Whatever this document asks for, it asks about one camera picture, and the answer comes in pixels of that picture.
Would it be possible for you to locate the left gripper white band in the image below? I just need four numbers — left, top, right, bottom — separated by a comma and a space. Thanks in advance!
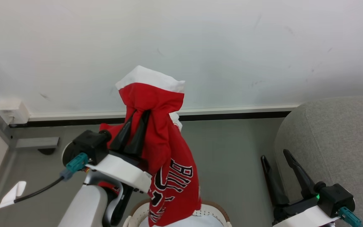
86, 110, 152, 193

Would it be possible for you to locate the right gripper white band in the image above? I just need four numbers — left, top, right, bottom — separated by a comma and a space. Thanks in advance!
261, 149, 340, 227

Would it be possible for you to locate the red basketball jersey white trim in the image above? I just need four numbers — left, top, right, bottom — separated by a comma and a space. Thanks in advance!
99, 65, 202, 227

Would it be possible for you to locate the white laundry basket brown rim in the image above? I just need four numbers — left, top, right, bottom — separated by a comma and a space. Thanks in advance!
123, 199, 232, 227

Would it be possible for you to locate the grey fabric sofa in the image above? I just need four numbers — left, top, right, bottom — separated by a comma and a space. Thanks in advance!
274, 96, 363, 227

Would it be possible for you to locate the teal connector right cable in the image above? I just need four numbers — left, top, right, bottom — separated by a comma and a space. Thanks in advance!
338, 207, 363, 227

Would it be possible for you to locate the black cable teal connector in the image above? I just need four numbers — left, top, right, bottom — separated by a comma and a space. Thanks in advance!
0, 153, 89, 215

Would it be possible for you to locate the white wall socket box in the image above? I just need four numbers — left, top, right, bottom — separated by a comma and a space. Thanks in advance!
0, 99, 30, 125

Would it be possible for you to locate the white cable label tag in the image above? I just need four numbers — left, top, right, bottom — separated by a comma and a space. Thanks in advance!
0, 181, 27, 209

